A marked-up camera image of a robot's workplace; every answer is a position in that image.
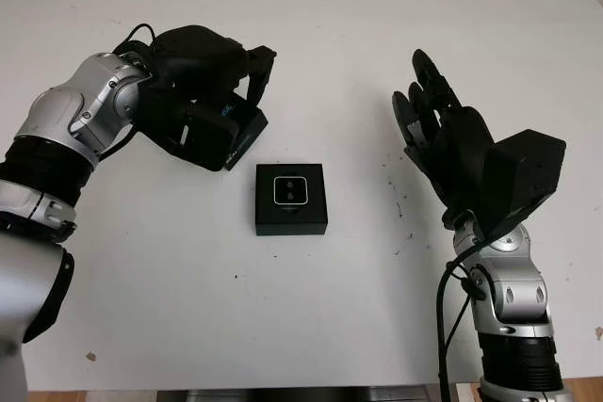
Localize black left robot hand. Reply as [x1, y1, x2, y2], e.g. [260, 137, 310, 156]
[148, 24, 277, 111]

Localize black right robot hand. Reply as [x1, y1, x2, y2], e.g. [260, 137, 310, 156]
[391, 47, 497, 230]

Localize black RealSense box lid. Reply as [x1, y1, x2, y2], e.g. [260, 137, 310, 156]
[219, 90, 270, 172]

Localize small silver square camera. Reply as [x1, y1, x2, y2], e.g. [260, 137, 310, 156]
[272, 175, 310, 208]

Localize black box base with insert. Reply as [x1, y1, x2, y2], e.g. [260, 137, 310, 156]
[253, 163, 329, 238]

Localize dark grey robot torso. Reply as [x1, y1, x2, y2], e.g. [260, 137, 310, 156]
[155, 387, 456, 402]

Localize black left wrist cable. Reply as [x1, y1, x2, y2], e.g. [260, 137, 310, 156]
[112, 22, 159, 57]

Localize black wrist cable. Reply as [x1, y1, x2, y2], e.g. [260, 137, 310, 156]
[112, 22, 159, 57]
[434, 232, 496, 402]

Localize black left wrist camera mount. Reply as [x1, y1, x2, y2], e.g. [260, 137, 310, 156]
[136, 86, 241, 173]

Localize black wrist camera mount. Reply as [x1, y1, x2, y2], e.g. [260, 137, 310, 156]
[480, 128, 568, 236]
[136, 86, 241, 173]

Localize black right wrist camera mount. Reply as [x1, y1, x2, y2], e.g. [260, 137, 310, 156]
[480, 128, 568, 236]

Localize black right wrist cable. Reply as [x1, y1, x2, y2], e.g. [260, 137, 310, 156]
[434, 232, 496, 402]

